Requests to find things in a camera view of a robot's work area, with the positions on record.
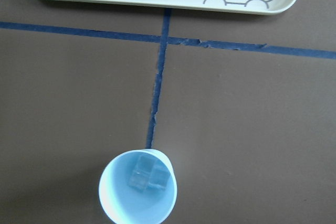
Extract light blue cup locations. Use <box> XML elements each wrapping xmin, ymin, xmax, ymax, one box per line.
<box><xmin>98</xmin><ymin>149</ymin><xmax>177</xmax><ymax>223</ymax></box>

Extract ice cubes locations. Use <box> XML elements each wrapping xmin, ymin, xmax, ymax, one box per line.
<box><xmin>129</xmin><ymin>153</ymin><xmax>171</xmax><ymax>191</ymax></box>

